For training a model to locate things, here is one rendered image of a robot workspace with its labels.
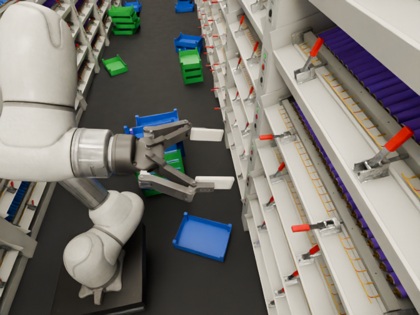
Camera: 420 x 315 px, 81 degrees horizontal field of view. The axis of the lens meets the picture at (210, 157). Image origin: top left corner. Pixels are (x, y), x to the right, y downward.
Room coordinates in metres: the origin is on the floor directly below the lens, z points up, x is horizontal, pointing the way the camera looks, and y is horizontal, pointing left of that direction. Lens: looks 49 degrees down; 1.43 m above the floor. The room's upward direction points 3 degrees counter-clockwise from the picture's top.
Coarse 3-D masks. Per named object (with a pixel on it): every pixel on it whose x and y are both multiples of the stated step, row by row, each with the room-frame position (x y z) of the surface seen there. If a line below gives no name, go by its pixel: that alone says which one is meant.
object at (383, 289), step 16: (288, 112) 0.56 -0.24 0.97; (304, 144) 0.43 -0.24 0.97; (304, 160) 0.39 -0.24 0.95; (320, 160) 0.37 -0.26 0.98; (320, 176) 0.33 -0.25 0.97; (336, 192) 0.28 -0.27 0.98; (336, 208) 0.24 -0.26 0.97; (352, 224) 0.20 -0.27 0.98; (352, 240) 0.18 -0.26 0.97; (368, 256) 0.14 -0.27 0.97; (368, 272) 0.12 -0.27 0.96; (384, 288) 0.09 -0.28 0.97; (384, 304) 0.07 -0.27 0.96
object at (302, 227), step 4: (304, 224) 0.22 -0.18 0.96; (308, 224) 0.22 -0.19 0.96; (312, 224) 0.22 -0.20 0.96; (316, 224) 0.22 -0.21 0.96; (320, 224) 0.22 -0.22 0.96; (324, 224) 0.22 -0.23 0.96; (292, 228) 0.21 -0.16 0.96; (296, 228) 0.21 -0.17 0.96; (300, 228) 0.21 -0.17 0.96; (304, 228) 0.21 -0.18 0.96; (308, 228) 0.21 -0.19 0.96; (312, 228) 0.21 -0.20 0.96; (316, 228) 0.21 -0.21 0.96; (320, 228) 0.21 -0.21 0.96
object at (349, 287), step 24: (264, 96) 0.64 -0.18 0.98; (288, 96) 0.62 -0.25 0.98; (288, 144) 0.46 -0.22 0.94; (288, 168) 0.39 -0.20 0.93; (312, 192) 0.30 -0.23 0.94; (312, 216) 0.25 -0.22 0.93; (336, 240) 0.19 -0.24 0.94; (336, 264) 0.14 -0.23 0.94; (336, 288) 0.11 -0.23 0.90; (360, 288) 0.10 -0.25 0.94; (360, 312) 0.06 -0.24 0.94; (408, 312) 0.05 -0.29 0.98
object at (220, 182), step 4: (196, 176) 0.26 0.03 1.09; (200, 176) 0.26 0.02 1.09; (204, 176) 0.26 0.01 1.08; (208, 176) 0.26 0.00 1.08; (196, 180) 0.25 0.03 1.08; (200, 180) 0.25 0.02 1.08; (204, 180) 0.25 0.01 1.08; (208, 180) 0.25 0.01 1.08; (212, 180) 0.26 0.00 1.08; (216, 180) 0.26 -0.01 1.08; (220, 180) 0.26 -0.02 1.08; (224, 180) 0.26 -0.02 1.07; (228, 180) 0.26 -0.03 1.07; (232, 180) 0.26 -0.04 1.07; (216, 184) 0.26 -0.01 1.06; (220, 184) 0.26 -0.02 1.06; (224, 184) 0.26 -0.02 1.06; (228, 184) 0.26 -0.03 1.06; (216, 188) 0.26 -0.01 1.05; (220, 188) 0.26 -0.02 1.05; (224, 188) 0.26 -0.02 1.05; (228, 188) 0.26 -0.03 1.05
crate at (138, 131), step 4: (172, 120) 1.16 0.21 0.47; (152, 124) 1.15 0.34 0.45; (156, 124) 1.15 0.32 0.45; (160, 124) 1.16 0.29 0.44; (124, 128) 1.11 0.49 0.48; (128, 128) 1.13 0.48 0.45; (132, 128) 1.13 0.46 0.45; (136, 128) 1.13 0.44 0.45; (140, 128) 1.14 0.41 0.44; (128, 132) 1.11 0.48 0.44; (136, 132) 1.13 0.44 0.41; (140, 132) 1.13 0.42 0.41; (136, 136) 1.11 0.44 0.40; (140, 136) 1.10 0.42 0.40; (176, 144) 0.98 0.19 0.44; (168, 148) 0.97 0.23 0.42; (172, 148) 0.98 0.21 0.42; (176, 148) 0.98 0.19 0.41
